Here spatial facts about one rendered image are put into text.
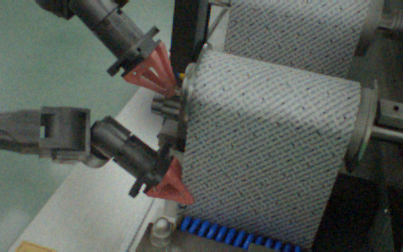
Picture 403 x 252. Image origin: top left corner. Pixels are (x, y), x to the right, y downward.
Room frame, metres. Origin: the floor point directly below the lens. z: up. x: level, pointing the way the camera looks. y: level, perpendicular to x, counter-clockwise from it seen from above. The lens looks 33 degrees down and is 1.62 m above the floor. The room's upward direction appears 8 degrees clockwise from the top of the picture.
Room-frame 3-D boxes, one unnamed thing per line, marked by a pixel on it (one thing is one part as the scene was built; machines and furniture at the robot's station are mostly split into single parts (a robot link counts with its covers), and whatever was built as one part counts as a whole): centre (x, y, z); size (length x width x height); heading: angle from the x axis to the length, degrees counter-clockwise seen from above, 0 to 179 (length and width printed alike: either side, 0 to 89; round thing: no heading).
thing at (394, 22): (0.86, -0.32, 1.33); 0.07 x 0.07 x 0.07; 80
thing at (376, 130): (0.62, -0.28, 1.25); 0.07 x 0.04 x 0.04; 80
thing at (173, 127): (0.71, 0.04, 1.05); 0.06 x 0.05 x 0.31; 80
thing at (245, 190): (0.59, -0.10, 1.10); 0.23 x 0.01 x 0.18; 80
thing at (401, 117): (0.62, -0.29, 1.28); 0.06 x 0.05 x 0.02; 80
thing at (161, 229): (0.54, 0.04, 1.05); 0.04 x 0.04 x 0.04
